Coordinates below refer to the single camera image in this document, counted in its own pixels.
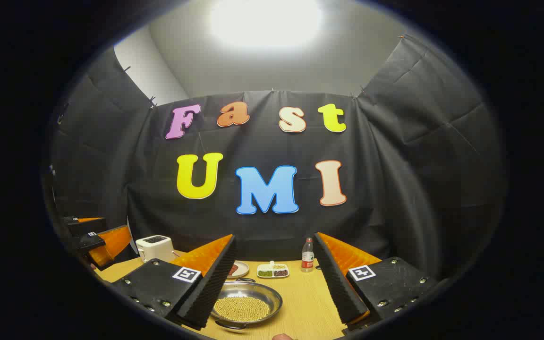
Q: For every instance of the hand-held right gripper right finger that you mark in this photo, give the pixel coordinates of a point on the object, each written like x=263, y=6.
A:
x=335, y=283

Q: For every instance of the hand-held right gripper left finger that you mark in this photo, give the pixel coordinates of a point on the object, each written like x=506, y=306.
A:
x=210, y=283

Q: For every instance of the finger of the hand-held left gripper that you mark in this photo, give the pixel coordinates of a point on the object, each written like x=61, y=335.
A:
x=85, y=227
x=111, y=245

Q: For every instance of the stainless steel pot with beans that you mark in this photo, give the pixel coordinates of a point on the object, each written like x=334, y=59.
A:
x=246, y=307

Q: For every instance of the white plate with meat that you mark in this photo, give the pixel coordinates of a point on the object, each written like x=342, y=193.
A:
x=240, y=270

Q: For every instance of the clear plastic water bottle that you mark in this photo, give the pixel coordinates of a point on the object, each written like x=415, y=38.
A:
x=307, y=257

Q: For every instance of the white toaster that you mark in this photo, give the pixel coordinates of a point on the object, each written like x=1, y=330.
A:
x=155, y=248

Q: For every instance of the white divided dish with beans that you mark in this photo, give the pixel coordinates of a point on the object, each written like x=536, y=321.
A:
x=273, y=271

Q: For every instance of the black backdrop cloth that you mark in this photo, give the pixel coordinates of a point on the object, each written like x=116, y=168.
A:
x=262, y=226

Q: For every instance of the ceiling light panel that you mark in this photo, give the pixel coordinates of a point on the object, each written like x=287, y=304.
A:
x=266, y=21

